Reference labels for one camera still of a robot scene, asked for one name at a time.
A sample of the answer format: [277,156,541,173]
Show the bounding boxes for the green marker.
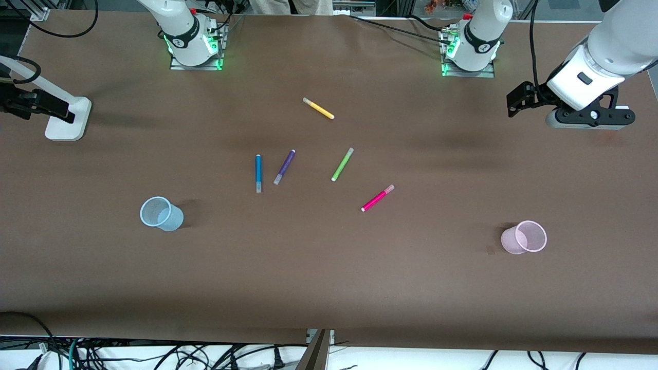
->
[331,147,355,182]

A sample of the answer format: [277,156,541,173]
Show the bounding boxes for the blue mesh cup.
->
[140,196,185,232]

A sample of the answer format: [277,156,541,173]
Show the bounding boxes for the black hanging cables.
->
[479,350,588,370]

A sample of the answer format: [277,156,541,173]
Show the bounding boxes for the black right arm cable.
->
[0,0,99,84]

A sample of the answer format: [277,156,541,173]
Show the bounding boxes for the pink marker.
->
[361,184,395,213]

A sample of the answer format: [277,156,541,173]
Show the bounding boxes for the black looped floor cable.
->
[0,310,60,370]

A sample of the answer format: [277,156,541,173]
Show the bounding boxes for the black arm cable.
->
[528,0,541,89]
[0,0,99,84]

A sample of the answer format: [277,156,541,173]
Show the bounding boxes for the white stand with pole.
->
[0,55,93,142]

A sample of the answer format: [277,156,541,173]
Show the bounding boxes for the black cable on table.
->
[350,14,454,46]

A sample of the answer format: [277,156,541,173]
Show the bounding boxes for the wooden table beam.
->
[296,329,335,370]

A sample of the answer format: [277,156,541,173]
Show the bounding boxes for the black floor cable bundle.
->
[77,342,309,370]

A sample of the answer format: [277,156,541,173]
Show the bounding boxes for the aluminium frame profile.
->
[28,0,53,22]

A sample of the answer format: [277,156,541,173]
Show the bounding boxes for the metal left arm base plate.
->
[440,23,496,79]

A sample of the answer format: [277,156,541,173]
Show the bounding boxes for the purple marker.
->
[273,149,297,186]

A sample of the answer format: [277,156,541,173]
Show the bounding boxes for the person in beige clothing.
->
[247,0,335,16]

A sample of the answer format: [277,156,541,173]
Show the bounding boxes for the yellow marker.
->
[302,97,335,120]

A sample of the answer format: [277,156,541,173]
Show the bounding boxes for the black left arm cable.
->
[528,0,541,89]

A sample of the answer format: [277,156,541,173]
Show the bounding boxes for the pink mesh cup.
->
[501,220,547,255]

